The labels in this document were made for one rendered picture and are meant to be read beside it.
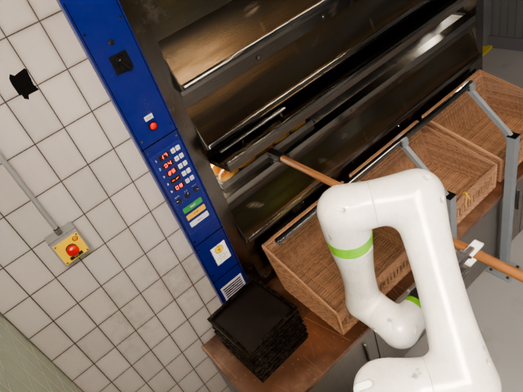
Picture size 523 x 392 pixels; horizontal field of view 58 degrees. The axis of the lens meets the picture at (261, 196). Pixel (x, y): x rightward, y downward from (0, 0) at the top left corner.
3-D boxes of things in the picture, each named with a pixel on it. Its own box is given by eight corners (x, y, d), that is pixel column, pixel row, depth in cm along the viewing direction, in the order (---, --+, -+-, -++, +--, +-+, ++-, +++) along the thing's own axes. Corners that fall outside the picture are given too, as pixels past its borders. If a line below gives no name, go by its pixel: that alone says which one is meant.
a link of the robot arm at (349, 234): (375, 207, 101) (363, 167, 109) (316, 219, 103) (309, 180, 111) (382, 254, 114) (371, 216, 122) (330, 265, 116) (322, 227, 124)
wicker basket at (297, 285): (273, 281, 239) (257, 245, 222) (349, 216, 259) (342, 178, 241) (343, 337, 205) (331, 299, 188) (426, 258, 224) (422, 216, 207)
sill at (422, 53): (220, 201, 208) (218, 194, 206) (466, 19, 271) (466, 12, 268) (228, 205, 204) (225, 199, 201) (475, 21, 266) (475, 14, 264)
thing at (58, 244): (59, 257, 165) (43, 238, 158) (85, 240, 168) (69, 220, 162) (66, 267, 159) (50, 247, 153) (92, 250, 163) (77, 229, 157)
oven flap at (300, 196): (245, 240, 217) (223, 205, 211) (476, 57, 279) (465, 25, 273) (249, 242, 213) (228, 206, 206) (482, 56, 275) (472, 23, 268)
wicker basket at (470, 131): (421, 155, 280) (418, 115, 263) (478, 106, 300) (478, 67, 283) (500, 183, 246) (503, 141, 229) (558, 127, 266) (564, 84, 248)
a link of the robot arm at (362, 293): (352, 267, 114) (383, 238, 117) (318, 243, 121) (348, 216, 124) (369, 334, 140) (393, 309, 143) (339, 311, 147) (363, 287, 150)
